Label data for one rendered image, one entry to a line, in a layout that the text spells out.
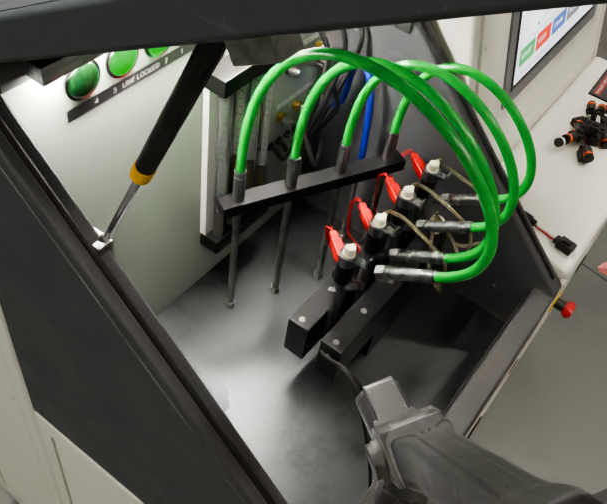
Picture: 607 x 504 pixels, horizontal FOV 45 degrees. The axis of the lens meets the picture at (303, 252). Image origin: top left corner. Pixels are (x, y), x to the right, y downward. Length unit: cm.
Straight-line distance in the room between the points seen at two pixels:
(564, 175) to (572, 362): 111
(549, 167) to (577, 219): 14
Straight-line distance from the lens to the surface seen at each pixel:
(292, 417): 122
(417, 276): 97
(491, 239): 87
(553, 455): 233
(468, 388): 117
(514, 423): 233
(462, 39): 120
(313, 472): 118
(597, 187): 154
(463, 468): 56
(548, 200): 146
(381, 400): 84
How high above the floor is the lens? 189
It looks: 49 degrees down
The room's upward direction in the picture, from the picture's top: 11 degrees clockwise
